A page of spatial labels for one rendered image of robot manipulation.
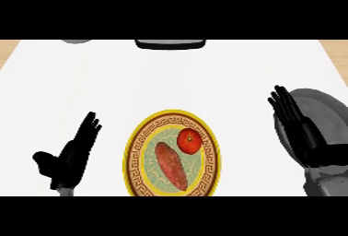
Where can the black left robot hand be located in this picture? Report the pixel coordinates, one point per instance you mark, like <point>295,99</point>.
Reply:
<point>68,162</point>

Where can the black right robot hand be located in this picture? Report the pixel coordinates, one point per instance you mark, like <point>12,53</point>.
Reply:
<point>298,129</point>

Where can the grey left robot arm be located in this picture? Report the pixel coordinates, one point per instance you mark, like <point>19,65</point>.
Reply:
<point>65,192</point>

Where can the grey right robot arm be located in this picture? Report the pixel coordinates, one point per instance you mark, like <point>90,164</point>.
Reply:
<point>326,182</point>

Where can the yellow patterned plate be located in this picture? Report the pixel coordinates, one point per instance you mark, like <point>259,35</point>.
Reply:
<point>136,156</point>

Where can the sweet potato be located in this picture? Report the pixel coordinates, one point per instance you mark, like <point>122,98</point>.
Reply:
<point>171,166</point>

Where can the red tomato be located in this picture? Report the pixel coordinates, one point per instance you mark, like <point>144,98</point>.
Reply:
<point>189,141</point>

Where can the dark grey appliance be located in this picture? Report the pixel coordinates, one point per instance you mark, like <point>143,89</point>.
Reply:
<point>169,44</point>

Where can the grey round object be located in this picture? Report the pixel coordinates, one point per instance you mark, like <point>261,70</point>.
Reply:
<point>75,41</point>

